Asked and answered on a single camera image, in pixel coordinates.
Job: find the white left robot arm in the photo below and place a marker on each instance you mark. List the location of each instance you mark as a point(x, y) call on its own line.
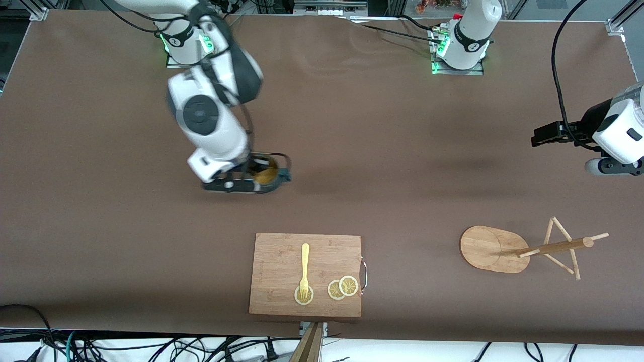
point(470, 30)

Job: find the grey power strip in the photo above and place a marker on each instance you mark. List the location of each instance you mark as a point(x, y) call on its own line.
point(329, 6)

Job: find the lemon slice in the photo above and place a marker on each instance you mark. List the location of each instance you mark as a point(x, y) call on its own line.
point(298, 299)
point(333, 290)
point(348, 285)

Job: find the wooden post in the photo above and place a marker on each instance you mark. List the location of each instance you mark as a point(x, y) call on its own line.
point(308, 347)

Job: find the aluminium frame corner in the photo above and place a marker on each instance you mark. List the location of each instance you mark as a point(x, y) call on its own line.
point(39, 11)
point(619, 22)

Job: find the dark teal cup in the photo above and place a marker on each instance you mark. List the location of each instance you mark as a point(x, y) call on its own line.
point(266, 175)

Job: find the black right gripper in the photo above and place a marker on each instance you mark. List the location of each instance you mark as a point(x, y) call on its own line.
point(255, 168)

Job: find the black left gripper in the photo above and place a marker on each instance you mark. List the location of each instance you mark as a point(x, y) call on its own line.
point(589, 123)

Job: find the yellow plastic fork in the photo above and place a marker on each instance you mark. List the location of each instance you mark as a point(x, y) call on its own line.
point(305, 261)

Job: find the wooden cutting board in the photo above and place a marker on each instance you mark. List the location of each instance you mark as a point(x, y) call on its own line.
point(282, 261)

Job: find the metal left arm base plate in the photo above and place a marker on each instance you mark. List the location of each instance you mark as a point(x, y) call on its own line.
point(478, 71)

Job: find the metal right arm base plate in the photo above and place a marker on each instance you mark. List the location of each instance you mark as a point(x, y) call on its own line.
point(173, 64)

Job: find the wooden cup rack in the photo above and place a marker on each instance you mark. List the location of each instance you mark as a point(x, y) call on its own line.
point(493, 249)

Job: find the brown table cover sheet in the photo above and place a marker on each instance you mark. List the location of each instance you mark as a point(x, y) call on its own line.
point(377, 151)

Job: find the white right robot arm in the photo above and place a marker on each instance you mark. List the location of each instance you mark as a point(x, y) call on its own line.
point(211, 130)

